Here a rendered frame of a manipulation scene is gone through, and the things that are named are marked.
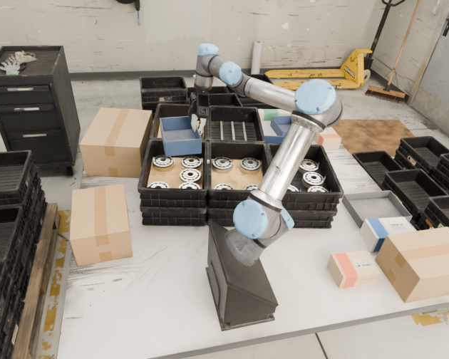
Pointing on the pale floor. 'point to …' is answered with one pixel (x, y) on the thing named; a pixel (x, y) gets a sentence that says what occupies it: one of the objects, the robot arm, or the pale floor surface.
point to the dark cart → (35, 105)
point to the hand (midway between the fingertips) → (197, 129)
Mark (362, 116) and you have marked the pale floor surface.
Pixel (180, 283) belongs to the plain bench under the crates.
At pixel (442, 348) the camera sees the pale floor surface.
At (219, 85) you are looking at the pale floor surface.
